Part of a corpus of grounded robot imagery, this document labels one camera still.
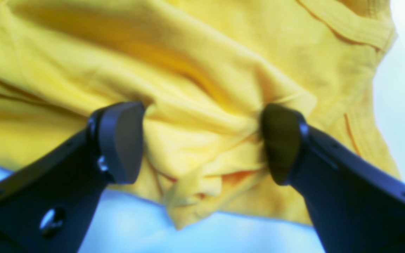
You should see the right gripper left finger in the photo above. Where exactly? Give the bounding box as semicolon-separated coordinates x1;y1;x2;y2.
0;103;145;253

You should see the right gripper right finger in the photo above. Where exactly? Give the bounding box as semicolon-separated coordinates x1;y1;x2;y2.
261;104;405;253

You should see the orange T-shirt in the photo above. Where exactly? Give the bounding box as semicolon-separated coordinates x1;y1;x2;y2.
0;0;400;229

